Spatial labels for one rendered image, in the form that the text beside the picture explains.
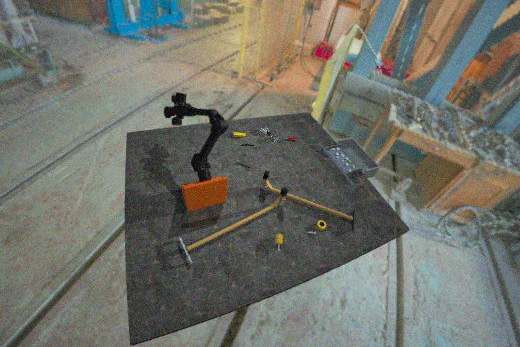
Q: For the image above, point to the yellow-handled screwdriver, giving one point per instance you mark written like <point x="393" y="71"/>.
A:
<point x="279" y="240"/>

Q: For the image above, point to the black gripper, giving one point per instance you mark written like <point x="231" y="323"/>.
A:
<point x="175" y="121"/>

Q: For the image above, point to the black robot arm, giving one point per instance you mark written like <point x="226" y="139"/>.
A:
<point x="218" y="127"/>

